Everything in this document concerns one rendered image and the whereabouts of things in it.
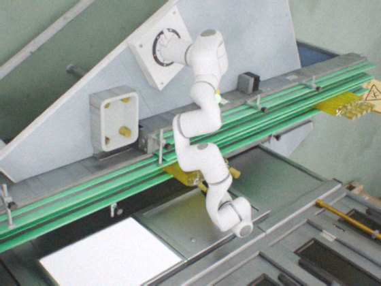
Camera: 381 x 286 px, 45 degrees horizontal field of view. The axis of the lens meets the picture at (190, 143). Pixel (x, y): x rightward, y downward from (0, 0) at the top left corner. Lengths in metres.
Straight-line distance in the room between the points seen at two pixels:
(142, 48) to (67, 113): 0.38
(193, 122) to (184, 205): 0.58
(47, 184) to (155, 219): 0.45
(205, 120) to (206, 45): 0.27
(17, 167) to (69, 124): 0.25
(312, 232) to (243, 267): 0.39
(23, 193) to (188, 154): 0.63
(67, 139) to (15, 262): 0.49
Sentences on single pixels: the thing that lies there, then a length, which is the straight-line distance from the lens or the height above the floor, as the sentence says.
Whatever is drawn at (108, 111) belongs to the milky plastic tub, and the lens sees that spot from 1.90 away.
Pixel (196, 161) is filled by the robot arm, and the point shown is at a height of 1.31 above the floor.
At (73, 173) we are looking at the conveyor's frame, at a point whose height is 0.83.
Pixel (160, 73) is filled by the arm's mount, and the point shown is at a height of 0.82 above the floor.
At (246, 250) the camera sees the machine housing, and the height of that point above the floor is 1.40.
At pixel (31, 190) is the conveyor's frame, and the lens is 1.79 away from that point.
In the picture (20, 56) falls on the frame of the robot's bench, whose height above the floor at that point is 0.20.
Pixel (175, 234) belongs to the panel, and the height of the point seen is 1.18.
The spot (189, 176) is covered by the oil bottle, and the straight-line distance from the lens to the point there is 1.91.
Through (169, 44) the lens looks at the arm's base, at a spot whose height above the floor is 0.86.
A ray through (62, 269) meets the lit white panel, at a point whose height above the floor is 1.08.
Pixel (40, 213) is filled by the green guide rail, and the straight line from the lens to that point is 1.71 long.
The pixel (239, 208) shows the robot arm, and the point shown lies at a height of 1.41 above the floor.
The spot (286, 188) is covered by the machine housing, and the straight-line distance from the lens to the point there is 2.26.
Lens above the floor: 2.20
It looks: 38 degrees down
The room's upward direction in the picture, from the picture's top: 121 degrees clockwise
